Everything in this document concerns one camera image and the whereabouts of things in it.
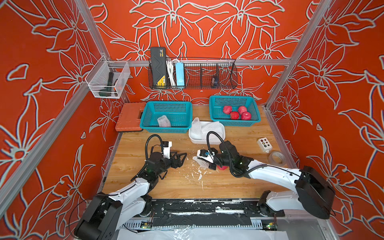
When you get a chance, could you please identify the light blue box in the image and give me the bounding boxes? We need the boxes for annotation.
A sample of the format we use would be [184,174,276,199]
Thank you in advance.
[175,62,185,88]

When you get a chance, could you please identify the white foam net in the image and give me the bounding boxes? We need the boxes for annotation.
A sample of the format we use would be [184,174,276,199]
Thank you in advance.
[201,122,225,140]
[190,117,202,139]
[193,157,210,169]

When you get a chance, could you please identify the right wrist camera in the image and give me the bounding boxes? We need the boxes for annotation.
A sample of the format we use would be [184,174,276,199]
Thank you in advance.
[197,149,214,164]

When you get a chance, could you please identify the black wire wall basket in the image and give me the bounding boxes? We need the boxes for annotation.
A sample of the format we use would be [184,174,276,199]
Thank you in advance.
[148,57,238,90]

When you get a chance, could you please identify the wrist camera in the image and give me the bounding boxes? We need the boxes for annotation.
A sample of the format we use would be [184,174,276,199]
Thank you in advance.
[163,148,171,159]
[197,149,214,164]

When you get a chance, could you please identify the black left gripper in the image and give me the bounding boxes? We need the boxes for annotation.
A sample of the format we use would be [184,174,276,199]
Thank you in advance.
[154,150,187,178]

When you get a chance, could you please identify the small dark blue object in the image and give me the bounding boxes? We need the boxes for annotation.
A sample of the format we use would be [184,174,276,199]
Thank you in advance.
[211,74,220,87]

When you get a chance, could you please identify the orange foam pad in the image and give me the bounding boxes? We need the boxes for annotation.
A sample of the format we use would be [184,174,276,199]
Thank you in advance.
[115,102,146,133]

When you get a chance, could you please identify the white plastic tray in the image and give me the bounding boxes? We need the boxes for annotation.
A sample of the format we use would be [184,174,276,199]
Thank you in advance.
[189,121,207,145]

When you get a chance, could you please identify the clear tape roll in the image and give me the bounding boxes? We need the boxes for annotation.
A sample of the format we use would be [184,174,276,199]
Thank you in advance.
[268,151,287,167]

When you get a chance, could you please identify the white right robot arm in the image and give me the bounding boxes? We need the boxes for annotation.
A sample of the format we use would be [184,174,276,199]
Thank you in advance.
[193,141,336,220]

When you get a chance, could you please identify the teal plastic basket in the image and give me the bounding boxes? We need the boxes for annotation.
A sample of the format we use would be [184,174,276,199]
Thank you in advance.
[209,96,261,127]
[140,101,193,134]

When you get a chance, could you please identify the white button control box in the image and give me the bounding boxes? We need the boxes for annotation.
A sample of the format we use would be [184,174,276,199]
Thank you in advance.
[257,137,273,153]

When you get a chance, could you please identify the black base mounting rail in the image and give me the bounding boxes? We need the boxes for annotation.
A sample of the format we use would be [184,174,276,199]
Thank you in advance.
[122,199,285,231]

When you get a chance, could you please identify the dark tool in clear box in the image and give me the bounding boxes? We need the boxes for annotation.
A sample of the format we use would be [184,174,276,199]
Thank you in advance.
[99,72,114,97]

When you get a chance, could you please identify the teal left plastic basket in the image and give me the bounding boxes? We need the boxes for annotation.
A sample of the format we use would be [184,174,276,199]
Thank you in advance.
[140,101,193,134]

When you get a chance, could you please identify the teal right plastic basket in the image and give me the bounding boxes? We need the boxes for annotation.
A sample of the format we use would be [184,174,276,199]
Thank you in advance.
[209,96,261,127]

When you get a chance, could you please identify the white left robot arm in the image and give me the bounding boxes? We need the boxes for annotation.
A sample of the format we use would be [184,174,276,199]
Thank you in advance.
[74,141,187,240]

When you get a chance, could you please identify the red apple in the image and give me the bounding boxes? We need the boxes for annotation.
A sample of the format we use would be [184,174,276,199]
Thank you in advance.
[241,112,252,121]
[238,106,248,115]

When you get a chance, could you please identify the white coiled cable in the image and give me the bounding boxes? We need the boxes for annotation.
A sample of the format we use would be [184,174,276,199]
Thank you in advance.
[164,59,178,88]

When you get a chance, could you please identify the black rectangular device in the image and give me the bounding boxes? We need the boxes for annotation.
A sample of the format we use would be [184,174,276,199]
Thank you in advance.
[151,47,167,88]

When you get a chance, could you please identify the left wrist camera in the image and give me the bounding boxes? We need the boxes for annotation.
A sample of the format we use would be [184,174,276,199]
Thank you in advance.
[163,148,171,159]

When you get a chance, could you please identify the clear acrylic wall box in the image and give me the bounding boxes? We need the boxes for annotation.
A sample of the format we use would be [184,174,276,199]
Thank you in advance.
[86,56,131,99]

